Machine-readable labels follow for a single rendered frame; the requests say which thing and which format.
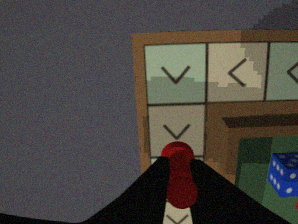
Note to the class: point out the brown wooden board border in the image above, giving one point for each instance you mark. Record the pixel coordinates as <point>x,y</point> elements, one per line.
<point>214,111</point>

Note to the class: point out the red pawn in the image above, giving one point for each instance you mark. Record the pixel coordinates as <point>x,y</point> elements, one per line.
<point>182,191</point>

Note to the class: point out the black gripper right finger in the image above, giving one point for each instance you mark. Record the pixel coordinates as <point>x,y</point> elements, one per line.
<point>220,202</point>

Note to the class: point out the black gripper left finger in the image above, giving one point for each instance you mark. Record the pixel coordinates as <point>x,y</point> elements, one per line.
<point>142,203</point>

